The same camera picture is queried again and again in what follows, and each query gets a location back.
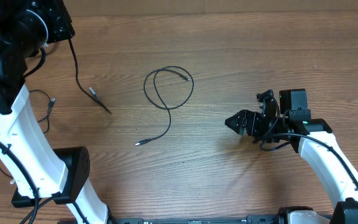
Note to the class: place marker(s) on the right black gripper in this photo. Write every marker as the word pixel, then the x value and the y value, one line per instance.
pixel 258 123

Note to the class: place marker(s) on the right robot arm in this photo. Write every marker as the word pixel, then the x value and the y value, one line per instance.
pixel 286 120

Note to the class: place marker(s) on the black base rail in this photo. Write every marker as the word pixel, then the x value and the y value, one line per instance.
pixel 197 220

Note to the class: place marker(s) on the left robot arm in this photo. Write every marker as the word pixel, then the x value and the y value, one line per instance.
pixel 40 173

